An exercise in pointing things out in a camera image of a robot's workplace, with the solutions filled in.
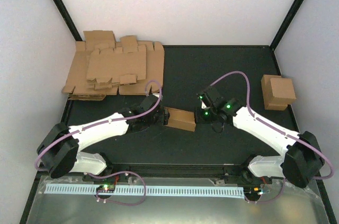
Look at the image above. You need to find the stack of flat cardboard blanks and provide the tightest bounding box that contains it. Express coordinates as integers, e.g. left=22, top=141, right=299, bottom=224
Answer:
left=62, top=30, right=165, bottom=101

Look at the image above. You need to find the black frame post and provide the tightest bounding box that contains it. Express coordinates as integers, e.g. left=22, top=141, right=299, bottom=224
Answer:
left=53, top=0, right=83, bottom=41
left=270, top=0, right=304, bottom=51

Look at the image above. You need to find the left black frame post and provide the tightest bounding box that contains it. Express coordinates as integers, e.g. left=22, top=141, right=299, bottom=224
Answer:
left=53, top=0, right=83, bottom=41

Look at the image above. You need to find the right black frame post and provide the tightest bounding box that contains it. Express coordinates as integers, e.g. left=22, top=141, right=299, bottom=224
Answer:
left=270, top=0, right=304, bottom=51

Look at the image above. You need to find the light blue slotted cable duct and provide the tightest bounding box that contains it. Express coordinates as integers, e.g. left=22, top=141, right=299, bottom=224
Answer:
left=44, top=184, right=245, bottom=199

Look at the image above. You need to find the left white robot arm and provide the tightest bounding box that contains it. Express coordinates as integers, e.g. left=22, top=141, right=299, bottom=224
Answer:
left=37, top=94, right=170, bottom=181

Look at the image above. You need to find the right controller circuit board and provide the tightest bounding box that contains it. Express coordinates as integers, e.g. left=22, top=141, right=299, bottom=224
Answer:
left=244, top=186, right=269, bottom=196

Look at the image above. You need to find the left controller circuit board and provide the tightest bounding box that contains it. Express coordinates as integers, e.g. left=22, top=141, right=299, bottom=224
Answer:
left=96, top=184, right=115, bottom=193

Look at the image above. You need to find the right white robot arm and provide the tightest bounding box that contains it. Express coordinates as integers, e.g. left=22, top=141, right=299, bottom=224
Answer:
left=196, top=86, right=325, bottom=189

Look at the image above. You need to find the controller circuit board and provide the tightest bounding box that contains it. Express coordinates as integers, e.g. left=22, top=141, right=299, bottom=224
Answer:
left=96, top=184, right=115, bottom=193
left=244, top=186, right=269, bottom=196

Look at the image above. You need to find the cardboard box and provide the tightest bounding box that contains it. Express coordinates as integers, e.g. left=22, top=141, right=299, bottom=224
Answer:
left=261, top=75, right=288, bottom=111
left=167, top=107, right=196, bottom=132
left=269, top=78, right=297, bottom=105

